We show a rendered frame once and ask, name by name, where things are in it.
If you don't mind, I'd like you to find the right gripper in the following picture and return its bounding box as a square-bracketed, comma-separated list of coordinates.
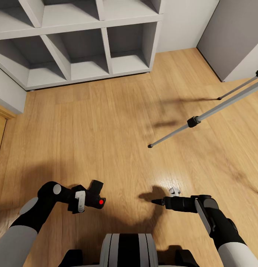
[152, 197, 187, 212]

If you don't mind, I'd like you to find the camera tripod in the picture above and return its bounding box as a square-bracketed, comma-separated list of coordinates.
[148, 71, 258, 148]

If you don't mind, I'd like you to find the digital camera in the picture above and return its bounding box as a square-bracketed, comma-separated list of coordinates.
[85, 180, 106, 209]

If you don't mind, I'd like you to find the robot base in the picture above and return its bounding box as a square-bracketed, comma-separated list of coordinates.
[58, 250, 200, 267]

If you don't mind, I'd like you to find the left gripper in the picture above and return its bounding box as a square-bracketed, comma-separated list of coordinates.
[63, 185, 86, 214]

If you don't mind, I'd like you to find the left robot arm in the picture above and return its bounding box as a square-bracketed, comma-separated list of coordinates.
[0, 181, 86, 267]

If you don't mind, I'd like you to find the robot trunk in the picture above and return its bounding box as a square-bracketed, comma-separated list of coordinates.
[99, 233, 158, 267]

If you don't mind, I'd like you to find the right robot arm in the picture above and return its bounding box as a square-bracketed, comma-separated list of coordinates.
[152, 187, 258, 267]

